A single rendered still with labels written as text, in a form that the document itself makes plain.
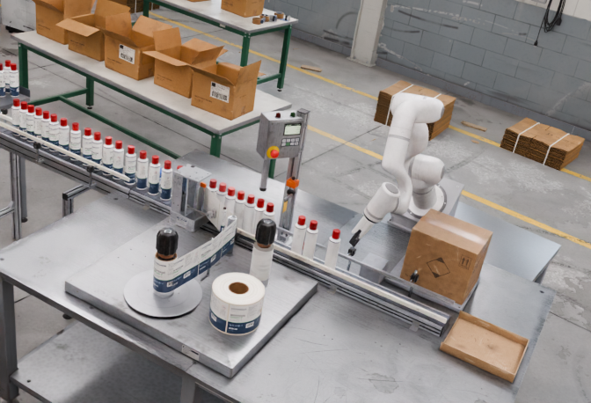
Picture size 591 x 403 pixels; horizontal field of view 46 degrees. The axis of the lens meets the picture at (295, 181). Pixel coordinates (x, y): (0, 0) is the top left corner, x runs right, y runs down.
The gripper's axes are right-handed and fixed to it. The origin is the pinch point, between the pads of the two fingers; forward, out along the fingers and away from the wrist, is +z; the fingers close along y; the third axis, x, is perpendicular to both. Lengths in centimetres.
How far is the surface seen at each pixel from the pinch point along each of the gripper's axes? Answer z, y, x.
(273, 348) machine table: 24, 55, 5
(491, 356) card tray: -1, 2, 72
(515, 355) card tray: -3, -5, 80
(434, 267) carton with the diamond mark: -1.7, -20.1, 32.9
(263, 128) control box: -15, -1, -60
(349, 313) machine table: 19.5, 15.4, 17.8
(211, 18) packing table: 127, -316, -274
